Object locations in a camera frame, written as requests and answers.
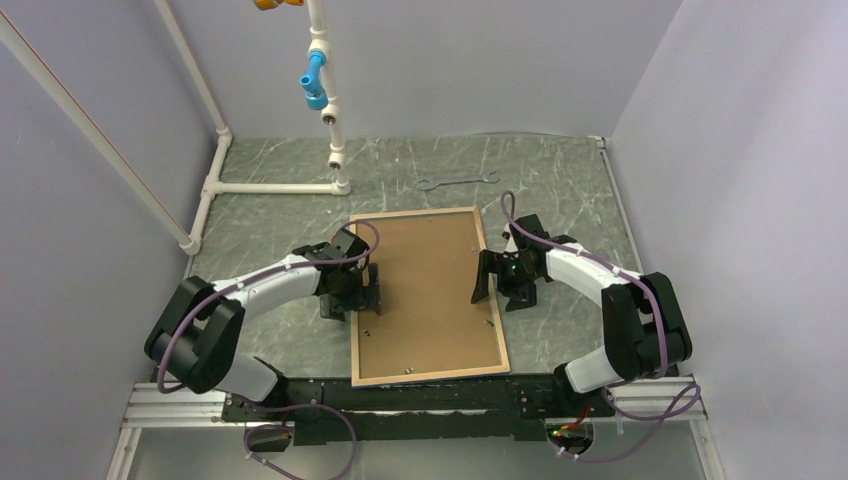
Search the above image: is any blue pipe fitting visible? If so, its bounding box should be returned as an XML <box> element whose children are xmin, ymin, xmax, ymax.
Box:
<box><xmin>300</xmin><ymin>51</ymin><xmax>329</xmax><ymax>111</ymax></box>

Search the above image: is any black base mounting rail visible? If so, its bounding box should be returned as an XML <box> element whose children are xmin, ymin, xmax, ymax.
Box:
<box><xmin>221</xmin><ymin>373</ymin><xmax>614</xmax><ymax>446</ymax></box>

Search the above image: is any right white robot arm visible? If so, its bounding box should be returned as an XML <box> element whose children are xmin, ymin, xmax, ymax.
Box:
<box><xmin>471</xmin><ymin>214</ymin><xmax>693</xmax><ymax>415</ymax></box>

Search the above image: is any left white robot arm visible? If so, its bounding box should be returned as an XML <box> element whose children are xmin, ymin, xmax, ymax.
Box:
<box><xmin>144</xmin><ymin>220</ymin><xmax>381</xmax><ymax>420</ymax></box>

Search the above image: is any orange pipe fitting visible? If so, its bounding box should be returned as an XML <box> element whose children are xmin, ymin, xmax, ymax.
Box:
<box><xmin>253</xmin><ymin>0</ymin><xmax>305</xmax><ymax>11</ymax></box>

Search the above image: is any white pvc pipe structure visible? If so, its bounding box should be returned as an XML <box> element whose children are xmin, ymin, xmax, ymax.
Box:
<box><xmin>1</xmin><ymin>1</ymin><xmax>351</xmax><ymax>254</ymax></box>

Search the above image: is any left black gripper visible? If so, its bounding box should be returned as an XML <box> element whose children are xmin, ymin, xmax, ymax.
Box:
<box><xmin>322</xmin><ymin>263</ymin><xmax>381</xmax><ymax>321</ymax></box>

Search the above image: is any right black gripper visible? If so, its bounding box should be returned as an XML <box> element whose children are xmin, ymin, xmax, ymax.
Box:
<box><xmin>471</xmin><ymin>249</ymin><xmax>541</xmax><ymax>312</ymax></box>

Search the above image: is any brown wooden backing board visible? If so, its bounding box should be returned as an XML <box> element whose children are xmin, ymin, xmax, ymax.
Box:
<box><xmin>356</xmin><ymin>213</ymin><xmax>503</xmax><ymax>380</ymax></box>

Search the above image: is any blue wooden picture frame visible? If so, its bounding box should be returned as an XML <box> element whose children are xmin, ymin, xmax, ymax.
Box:
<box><xmin>348</xmin><ymin>205</ymin><xmax>513</xmax><ymax>388</ymax></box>

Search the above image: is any aluminium extrusion frame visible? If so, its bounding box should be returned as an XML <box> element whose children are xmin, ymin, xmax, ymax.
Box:
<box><xmin>107</xmin><ymin>374</ymin><xmax>726</xmax><ymax>479</ymax></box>

